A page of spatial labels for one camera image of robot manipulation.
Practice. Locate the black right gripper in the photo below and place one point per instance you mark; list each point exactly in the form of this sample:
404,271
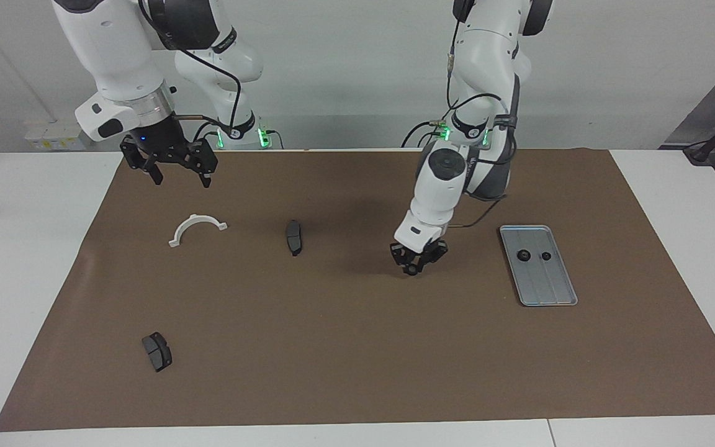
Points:
162,141

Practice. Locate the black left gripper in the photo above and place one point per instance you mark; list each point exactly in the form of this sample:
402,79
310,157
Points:
419,251

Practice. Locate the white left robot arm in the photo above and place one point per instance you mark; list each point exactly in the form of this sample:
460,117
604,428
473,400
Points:
478,56

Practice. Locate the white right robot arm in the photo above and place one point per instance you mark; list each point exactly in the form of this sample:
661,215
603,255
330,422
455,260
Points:
115,49

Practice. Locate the silver metal tray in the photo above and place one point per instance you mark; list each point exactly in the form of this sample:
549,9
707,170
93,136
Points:
547,282

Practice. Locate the brown table mat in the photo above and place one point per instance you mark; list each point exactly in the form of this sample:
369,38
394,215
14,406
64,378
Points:
357,360

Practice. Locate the long dark brake pad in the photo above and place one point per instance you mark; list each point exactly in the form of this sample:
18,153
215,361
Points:
294,238

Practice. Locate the short dark brake pad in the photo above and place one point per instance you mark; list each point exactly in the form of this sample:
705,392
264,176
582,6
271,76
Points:
157,352

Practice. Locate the white curved plastic bracket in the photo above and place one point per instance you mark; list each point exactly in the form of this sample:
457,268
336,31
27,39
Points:
196,218

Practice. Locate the white wall power strip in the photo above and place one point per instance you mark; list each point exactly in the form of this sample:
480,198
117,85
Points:
53,135

